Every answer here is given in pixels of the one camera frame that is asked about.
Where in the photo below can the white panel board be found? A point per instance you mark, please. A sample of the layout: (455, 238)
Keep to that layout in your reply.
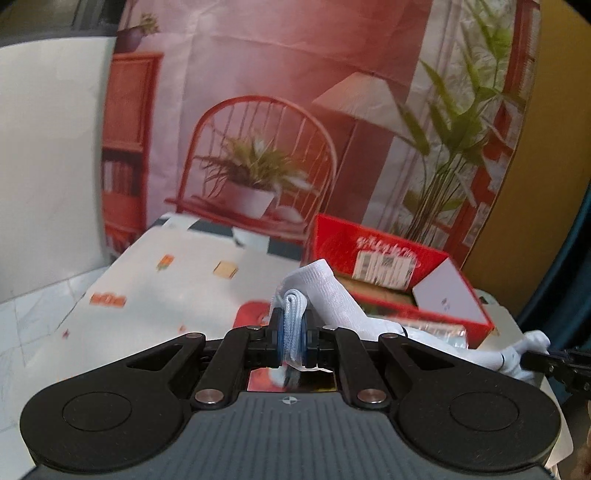
(52, 99)

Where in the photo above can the printed living room backdrop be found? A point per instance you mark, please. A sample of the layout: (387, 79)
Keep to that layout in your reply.
(402, 116)

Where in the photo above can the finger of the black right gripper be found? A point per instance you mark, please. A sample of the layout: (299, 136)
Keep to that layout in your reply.
(571, 368)

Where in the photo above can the red cardboard box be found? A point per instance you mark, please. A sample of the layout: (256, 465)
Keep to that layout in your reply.
(397, 279)

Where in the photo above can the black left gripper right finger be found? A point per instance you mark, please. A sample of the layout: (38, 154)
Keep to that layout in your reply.
(317, 342)

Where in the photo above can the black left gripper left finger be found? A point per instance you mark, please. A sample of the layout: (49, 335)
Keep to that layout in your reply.
(265, 347)

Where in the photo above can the white sock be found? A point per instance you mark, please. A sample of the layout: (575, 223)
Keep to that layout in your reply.
(315, 287)

